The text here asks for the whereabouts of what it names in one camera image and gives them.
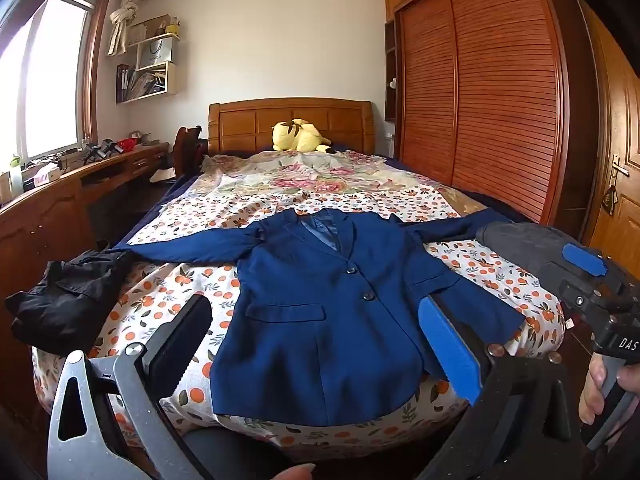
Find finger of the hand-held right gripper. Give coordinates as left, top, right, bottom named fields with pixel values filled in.
left=562, top=242, right=628, bottom=287
left=559, top=282, right=626, bottom=321

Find wooden headboard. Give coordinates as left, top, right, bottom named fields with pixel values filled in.
left=207, top=100, right=376, bottom=157

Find person's right hand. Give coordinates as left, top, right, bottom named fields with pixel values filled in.
left=579, top=354, right=640, bottom=427

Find white wall shelf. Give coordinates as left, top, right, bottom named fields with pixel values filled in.
left=116, top=14, right=180, bottom=105

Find wooden chair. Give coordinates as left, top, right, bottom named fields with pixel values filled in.
left=172, top=126, right=208, bottom=178

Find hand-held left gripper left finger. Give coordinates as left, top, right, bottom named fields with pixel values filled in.
left=47, top=294, right=213, bottom=480

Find tied white curtain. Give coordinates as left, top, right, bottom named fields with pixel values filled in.
left=107, top=0, right=151, bottom=56

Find white paper bag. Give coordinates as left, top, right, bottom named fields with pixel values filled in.
left=137, top=35, right=174, bottom=71

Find black clothes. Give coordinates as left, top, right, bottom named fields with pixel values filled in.
left=5, top=249, right=136, bottom=356

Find wooden desk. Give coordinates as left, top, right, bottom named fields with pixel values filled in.
left=0, top=142, right=171, bottom=441

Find floral blanket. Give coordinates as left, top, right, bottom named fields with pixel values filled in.
left=192, top=149, right=451, bottom=211

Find wooden door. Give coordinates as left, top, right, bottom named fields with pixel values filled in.
left=575, top=0, right=640, bottom=266

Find blue suit jacket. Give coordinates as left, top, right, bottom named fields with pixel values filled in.
left=112, top=207, right=531, bottom=426

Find person's left hand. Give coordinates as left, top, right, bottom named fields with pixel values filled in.
left=272, top=462, right=317, bottom=480

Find black devices on desk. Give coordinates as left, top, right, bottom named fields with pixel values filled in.
left=82, top=139, right=126, bottom=163

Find wooden slatted wardrobe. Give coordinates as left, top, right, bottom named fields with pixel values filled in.
left=384, top=0, right=601, bottom=226

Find golden brown patterned cloth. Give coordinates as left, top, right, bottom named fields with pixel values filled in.
left=450, top=187, right=490, bottom=217

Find tissue box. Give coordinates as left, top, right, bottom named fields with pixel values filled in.
left=30, top=162, right=63, bottom=187

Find yellow plush toy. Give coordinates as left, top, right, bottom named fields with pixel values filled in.
left=271, top=118, right=332, bottom=153

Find window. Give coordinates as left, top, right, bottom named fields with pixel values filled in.
left=0, top=0, right=96, bottom=161

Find navy bed sheet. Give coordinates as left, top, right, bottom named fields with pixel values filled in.
left=112, top=167, right=211, bottom=252

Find dark grey cloth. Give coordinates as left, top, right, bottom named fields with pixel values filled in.
left=476, top=222, right=601, bottom=286

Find orange print bed sheet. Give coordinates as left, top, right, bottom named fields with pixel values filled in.
left=32, top=180, right=566, bottom=461

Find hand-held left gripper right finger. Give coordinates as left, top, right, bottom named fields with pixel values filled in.
left=415, top=292, right=581, bottom=480

